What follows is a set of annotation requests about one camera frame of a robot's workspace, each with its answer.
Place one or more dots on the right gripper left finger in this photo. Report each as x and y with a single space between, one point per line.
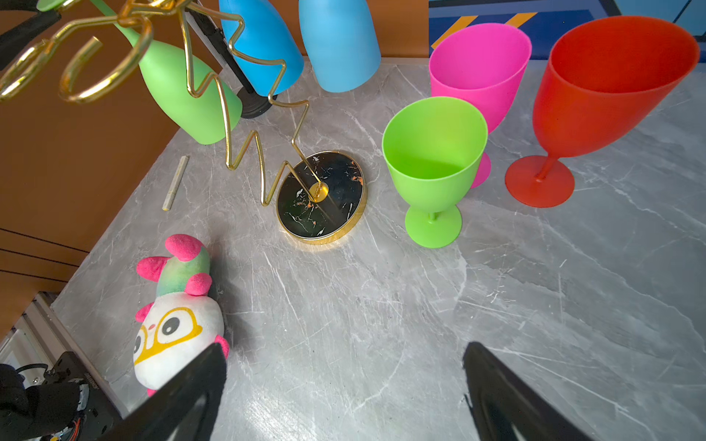
186 408

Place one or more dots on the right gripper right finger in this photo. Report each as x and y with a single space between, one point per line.
504 407

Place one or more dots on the green wine glass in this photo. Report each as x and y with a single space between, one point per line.
184 87
433 149

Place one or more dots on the red wine glass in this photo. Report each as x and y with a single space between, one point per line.
601 80

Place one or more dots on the pink wine glass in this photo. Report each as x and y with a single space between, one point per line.
483 65

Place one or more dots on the light blue wine glass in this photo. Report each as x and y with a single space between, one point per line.
340 39

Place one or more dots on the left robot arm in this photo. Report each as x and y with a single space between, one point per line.
36 411

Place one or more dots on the plush toy with glasses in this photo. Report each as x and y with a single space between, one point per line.
183 320

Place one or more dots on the wooden ruler stick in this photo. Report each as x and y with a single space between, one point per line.
175 183

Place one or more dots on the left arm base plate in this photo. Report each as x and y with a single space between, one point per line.
82 403

